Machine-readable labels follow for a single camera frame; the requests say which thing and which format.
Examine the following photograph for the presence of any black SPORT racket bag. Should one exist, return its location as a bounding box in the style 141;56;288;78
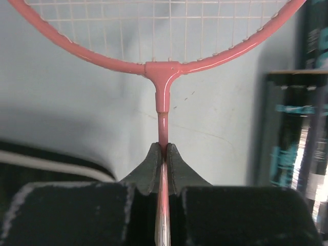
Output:
1;139;116;185

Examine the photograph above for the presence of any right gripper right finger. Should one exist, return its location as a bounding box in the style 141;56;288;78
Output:
167;143;212;245

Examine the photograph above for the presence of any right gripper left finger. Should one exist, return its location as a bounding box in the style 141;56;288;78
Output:
120;142;161;245

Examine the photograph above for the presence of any red badminton racket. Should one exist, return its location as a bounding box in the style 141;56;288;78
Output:
7;0;307;246

